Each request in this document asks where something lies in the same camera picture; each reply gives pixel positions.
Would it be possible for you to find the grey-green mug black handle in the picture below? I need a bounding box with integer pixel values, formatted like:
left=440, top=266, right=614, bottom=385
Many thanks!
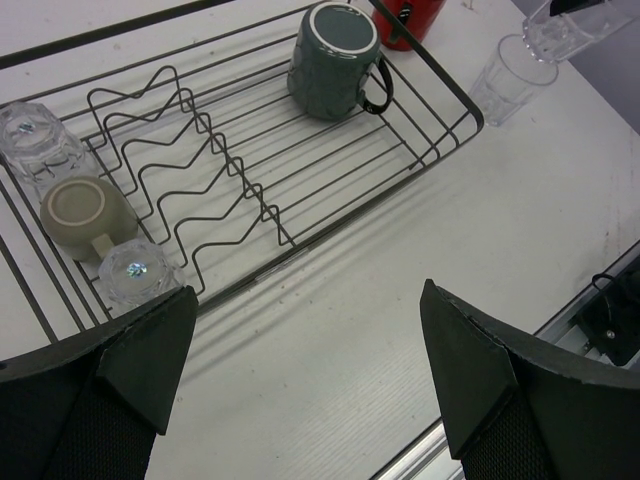
left=287, top=1, right=394, bottom=121

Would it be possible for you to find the beige small cup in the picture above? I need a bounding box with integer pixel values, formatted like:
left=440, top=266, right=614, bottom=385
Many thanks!
left=39, top=176, right=138, bottom=262

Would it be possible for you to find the clear small glass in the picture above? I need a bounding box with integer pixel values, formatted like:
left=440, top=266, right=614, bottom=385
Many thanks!
left=98, top=238, right=185, bottom=317
left=1, top=102, right=99, bottom=199

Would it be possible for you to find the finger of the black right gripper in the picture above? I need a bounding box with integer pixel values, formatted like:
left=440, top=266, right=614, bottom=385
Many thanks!
left=549, top=0, right=605, bottom=16

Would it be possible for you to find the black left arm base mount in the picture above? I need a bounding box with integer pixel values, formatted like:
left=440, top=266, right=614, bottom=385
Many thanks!
left=576, top=269, right=639, bottom=367

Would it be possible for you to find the aluminium table edge rail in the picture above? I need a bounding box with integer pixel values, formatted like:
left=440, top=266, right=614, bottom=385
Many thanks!
left=378, top=247, right=639, bottom=479

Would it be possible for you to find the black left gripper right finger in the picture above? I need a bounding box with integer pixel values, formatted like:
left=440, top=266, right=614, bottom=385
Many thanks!
left=420, top=279, right=639, bottom=479

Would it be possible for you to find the dark wire dish rack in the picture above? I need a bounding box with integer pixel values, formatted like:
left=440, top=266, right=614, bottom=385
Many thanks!
left=0, top=0, right=485, bottom=346

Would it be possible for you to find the red mug black handle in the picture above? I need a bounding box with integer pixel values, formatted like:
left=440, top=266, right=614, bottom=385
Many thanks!
left=372, top=0, right=445, bottom=51

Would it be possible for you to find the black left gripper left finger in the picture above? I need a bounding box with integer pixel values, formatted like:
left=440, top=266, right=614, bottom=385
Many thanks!
left=1, top=286, right=198, bottom=479

